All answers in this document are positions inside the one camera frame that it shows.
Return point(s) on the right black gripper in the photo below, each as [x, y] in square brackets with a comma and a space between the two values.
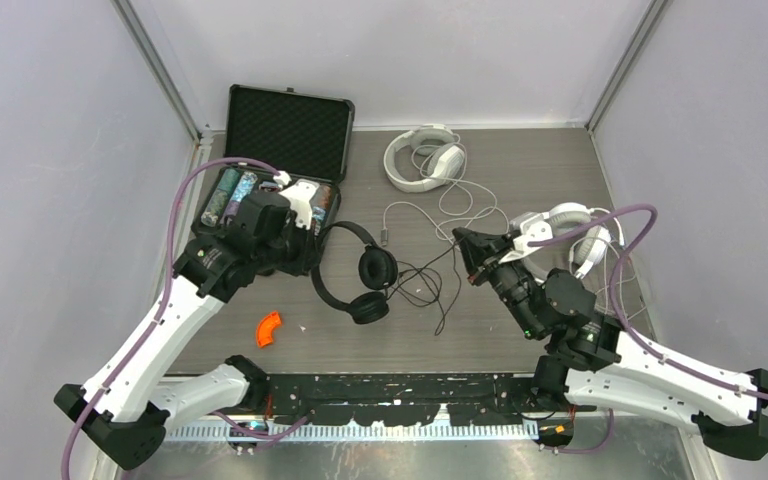
[482, 252]

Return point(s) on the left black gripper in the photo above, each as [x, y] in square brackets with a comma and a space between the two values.
[303, 264]

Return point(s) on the black wired headphones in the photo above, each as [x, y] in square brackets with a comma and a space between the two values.
[383, 276]

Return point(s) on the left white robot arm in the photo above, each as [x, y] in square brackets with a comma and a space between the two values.
[122, 409]

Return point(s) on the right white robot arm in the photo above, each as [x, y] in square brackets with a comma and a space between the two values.
[591, 360]

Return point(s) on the white headphones at back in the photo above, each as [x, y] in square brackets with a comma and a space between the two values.
[440, 159]

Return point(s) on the black poker chip case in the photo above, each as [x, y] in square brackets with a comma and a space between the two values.
[306, 136]

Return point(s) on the orange curved plastic piece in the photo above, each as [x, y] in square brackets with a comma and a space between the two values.
[264, 333]

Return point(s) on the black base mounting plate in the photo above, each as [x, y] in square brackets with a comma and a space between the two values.
[396, 400]

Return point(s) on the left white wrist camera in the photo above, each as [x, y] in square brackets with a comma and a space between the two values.
[300, 195]

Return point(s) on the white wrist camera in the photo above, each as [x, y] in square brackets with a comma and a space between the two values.
[300, 195]
[525, 229]

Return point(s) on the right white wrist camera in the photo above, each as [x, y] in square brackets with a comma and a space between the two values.
[525, 229]

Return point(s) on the aluminium slotted rail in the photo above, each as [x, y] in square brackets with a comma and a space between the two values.
[213, 429]

